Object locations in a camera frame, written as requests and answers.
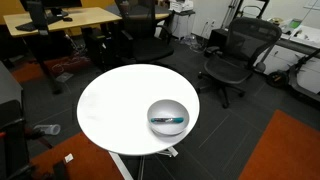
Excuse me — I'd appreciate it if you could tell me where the green marker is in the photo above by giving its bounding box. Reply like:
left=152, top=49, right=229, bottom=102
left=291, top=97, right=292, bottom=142
left=150, top=116, right=185, bottom=124

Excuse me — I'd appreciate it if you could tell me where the white bowl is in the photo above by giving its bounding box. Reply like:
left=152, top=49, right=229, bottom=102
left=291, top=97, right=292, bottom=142
left=146, top=98, right=191, bottom=137

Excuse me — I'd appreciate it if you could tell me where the black padded office chair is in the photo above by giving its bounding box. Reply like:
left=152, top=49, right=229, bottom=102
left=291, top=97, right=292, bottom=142
left=114, top=0, right=176, bottom=66

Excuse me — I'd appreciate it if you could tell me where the white small cabinet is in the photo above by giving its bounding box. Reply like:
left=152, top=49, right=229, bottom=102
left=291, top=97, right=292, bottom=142
left=171, top=11, right=196, bottom=40

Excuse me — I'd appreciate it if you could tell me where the grey mesh office chair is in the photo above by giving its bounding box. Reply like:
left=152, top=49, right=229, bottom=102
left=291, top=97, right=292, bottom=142
left=196, top=17, right=283, bottom=109

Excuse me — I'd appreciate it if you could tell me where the black computer tower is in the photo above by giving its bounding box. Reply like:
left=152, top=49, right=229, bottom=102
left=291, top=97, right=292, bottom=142
left=81, top=26, right=112, bottom=72

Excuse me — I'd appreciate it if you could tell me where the black box cabinet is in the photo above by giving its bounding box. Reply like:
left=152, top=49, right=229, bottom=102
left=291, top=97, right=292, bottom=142
left=209, top=28, right=232, bottom=52

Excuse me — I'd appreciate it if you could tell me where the white table base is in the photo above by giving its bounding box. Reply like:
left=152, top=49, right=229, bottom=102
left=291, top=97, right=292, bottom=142
left=108, top=145, right=179, bottom=180

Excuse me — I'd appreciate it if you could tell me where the white printer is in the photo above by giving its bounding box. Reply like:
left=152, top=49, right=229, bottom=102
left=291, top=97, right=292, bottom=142
left=169, top=0, right=195, bottom=14

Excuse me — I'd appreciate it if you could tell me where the metal tripod stand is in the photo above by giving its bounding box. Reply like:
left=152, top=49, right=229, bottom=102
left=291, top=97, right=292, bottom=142
left=221, top=0, right=246, bottom=30

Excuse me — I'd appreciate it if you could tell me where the small white paper scrap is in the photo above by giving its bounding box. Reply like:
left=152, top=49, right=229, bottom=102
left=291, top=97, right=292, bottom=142
left=63, top=153, right=75, bottom=164

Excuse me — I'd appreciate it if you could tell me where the clear plastic container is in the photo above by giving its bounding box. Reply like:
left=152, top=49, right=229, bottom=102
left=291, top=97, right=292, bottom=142
left=33, top=123, right=62, bottom=136

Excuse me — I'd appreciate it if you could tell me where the black computer monitor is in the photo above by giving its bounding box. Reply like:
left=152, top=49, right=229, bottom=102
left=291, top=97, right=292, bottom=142
left=19, top=0, right=83, bottom=18

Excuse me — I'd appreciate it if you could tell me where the black electric scooter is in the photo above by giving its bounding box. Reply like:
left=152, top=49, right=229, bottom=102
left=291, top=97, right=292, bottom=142
left=264, top=49, right=320, bottom=108

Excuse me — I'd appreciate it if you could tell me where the black pole stand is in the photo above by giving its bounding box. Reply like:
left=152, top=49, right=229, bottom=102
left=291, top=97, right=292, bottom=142
left=27, top=0, right=64, bottom=95

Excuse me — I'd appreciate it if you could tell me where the black keyboard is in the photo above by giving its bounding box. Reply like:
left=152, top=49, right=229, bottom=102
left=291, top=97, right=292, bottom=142
left=14, top=16, right=63, bottom=33

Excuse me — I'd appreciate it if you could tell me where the green white desk item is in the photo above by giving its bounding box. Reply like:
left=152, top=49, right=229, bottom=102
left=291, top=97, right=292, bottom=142
left=287, top=18, right=303, bottom=30

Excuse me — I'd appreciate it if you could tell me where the white long desk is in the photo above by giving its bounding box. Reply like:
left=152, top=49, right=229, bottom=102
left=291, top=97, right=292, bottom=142
left=256, top=18, right=320, bottom=95

